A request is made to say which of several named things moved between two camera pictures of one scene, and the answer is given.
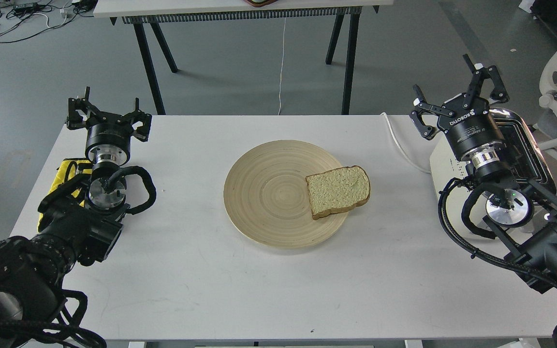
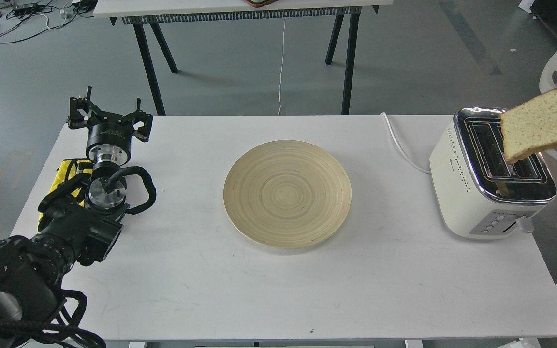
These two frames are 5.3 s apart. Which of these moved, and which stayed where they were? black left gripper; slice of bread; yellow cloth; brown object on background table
Moved: slice of bread
Stayed: brown object on background table; black left gripper; yellow cloth
